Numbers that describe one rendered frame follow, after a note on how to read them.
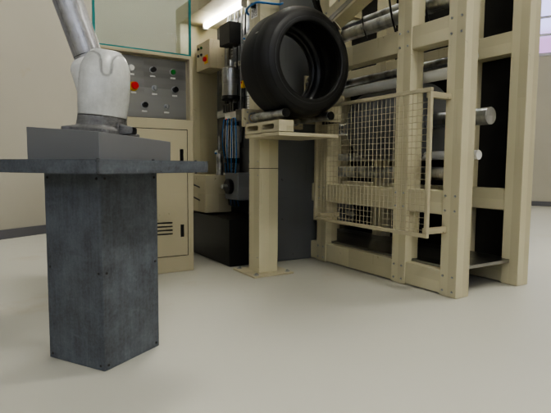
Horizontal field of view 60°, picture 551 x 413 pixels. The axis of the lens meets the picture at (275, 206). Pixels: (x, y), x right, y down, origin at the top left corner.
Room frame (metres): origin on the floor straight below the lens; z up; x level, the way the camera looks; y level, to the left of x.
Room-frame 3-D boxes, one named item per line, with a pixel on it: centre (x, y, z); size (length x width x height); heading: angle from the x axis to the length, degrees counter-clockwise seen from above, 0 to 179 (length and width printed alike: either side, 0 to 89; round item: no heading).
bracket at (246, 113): (2.80, 0.01, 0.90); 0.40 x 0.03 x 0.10; 121
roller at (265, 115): (2.57, 0.04, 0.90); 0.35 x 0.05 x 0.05; 31
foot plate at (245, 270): (2.85, 0.07, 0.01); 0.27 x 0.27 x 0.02; 31
